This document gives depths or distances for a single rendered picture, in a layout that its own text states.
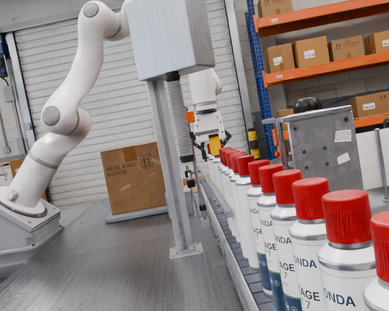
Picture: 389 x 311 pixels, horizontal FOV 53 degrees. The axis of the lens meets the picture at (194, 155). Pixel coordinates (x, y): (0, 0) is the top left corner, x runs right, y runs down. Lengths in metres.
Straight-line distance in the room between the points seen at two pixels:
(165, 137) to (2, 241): 0.77
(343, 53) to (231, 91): 1.50
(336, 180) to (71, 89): 1.07
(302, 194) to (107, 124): 5.36
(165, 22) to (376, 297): 0.79
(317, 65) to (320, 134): 4.28
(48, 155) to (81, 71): 0.33
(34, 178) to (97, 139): 4.22
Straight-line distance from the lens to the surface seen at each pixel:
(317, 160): 0.62
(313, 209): 0.37
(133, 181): 1.63
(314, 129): 0.61
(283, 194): 0.44
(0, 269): 1.42
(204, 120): 1.34
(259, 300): 0.63
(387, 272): 0.24
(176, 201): 1.03
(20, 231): 1.51
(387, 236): 0.23
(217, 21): 5.59
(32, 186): 1.55
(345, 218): 0.30
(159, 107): 1.02
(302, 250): 0.38
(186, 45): 0.90
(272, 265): 0.54
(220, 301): 0.77
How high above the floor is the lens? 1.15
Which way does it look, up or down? 4 degrees down
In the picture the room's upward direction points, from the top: 10 degrees counter-clockwise
